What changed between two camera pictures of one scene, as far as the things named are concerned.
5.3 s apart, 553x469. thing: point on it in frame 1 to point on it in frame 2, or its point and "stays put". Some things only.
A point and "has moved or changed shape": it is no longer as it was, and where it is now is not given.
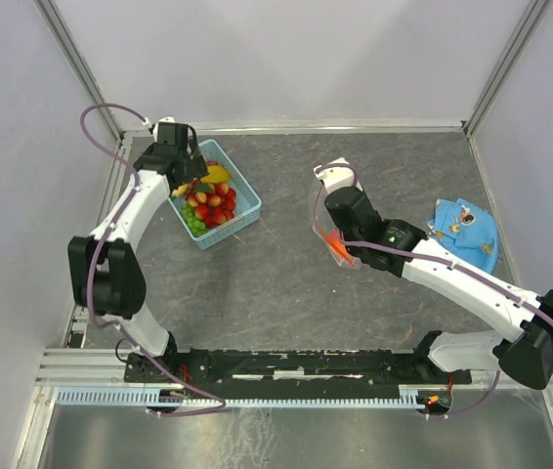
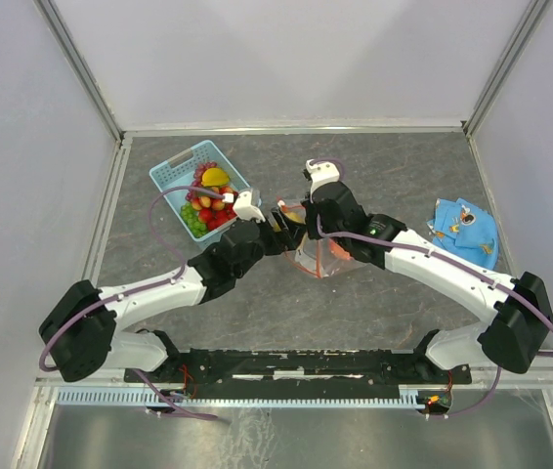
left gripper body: (185, 158) to (273, 241)
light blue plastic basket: (247, 208) stays put
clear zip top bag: (325, 227) has moved or changed shape
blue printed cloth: (466, 232) stays put
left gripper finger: (196, 164) to (281, 219)
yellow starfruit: (217, 174) stays put
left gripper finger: (181, 177) to (293, 239)
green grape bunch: (194, 225) stays put
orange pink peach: (332, 236) stays put
